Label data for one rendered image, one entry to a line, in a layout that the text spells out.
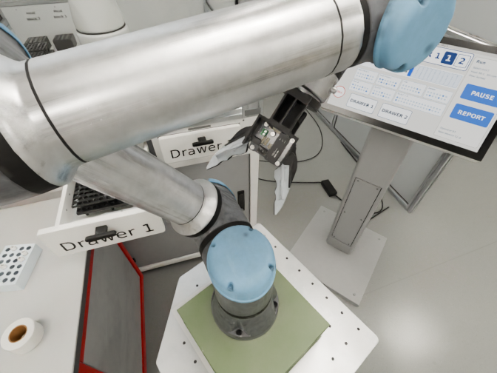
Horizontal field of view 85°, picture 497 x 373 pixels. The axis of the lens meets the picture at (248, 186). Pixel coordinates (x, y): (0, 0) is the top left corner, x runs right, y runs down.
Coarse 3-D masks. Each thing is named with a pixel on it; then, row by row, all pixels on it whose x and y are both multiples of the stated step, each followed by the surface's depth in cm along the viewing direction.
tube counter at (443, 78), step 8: (408, 72) 87; (416, 72) 86; (424, 72) 85; (432, 72) 84; (440, 72) 83; (448, 72) 82; (424, 80) 85; (432, 80) 84; (440, 80) 83; (448, 80) 82; (456, 80) 82
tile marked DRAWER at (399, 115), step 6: (384, 102) 90; (384, 108) 90; (390, 108) 90; (396, 108) 89; (402, 108) 88; (378, 114) 91; (384, 114) 90; (390, 114) 90; (396, 114) 89; (402, 114) 88; (408, 114) 87; (390, 120) 90; (396, 120) 89; (402, 120) 88; (408, 120) 87
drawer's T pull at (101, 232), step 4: (96, 228) 70; (100, 228) 70; (104, 228) 70; (96, 232) 69; (100, 232) 69; (104, 232) 69; (108, 232) 69; (112, 232) 69; (116, 232) 70; (88, 236) 68; (92, 236) 68; (96, 236) 68; (100, 236) 68; (104, 236) 68; (108, 236) 69; (112, 236) 69; (88, 240) 68; (92, 240) 68; (96, 240) 69
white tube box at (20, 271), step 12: (12, 252) 78; (36, 252) 80; (0, 264) 75; (12, 264) 75; (24, 264) 75; (0, 276) 73; (12, 276) 73; (24, 276) 75; (0, 288) 72; (12, 288) 73
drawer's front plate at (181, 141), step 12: (192, 132) 95; (204, 132) 95; (216, 132) 97; (228, 132) 98; (168, 144) 94; (180, 144) 96; (216, 144) 100; (168, 156) 98; (180, 156) 100; (192, 156) 101
